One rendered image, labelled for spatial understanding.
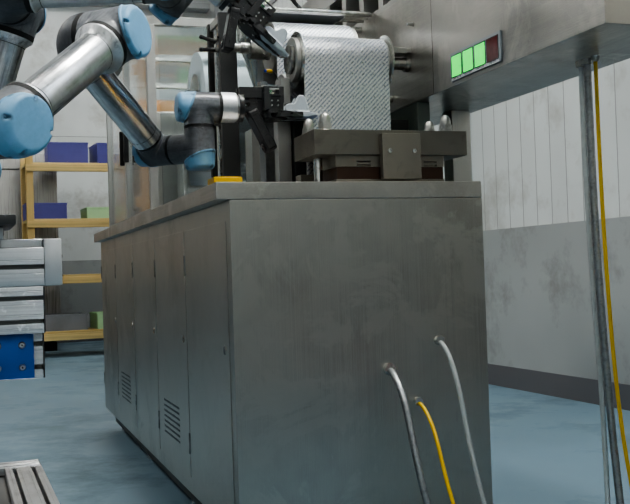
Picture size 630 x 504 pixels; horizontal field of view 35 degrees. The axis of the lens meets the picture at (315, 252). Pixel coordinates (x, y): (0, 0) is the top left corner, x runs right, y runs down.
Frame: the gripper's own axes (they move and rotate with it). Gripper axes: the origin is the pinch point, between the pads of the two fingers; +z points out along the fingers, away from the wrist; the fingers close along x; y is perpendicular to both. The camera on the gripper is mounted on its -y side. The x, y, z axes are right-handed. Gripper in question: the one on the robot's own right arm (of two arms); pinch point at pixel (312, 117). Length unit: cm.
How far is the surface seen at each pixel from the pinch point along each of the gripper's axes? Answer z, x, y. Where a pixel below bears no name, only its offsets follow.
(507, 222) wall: 201, 257, -15
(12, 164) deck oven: -50, 760, 73
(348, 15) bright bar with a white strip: 22, 30, 35
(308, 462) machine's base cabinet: -12, -26, -83
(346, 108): 9.2, -0.3, 2.6
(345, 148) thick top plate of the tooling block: 1.3, -19.9, -10.5
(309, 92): -0.8, -0.3, 6.5
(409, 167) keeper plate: 16.8, -21.9, -15.2
